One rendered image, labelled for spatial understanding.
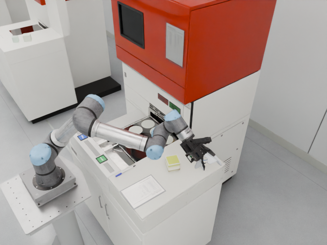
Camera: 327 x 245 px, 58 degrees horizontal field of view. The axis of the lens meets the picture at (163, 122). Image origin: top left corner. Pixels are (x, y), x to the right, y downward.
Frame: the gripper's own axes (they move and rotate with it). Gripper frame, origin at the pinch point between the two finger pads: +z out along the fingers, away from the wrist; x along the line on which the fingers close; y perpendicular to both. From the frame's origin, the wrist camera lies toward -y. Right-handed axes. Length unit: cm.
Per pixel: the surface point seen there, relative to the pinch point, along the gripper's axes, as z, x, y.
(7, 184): -59, -90, 72
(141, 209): -3.0, -28.2, 33.2
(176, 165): -7.8, -28.3, 0.4
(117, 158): -31, -64, 13
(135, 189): -12.1, -35.9, 26.6
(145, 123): -39, -71, -24
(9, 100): -172, -299, -3
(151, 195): -4.7, -30.0, 23.2
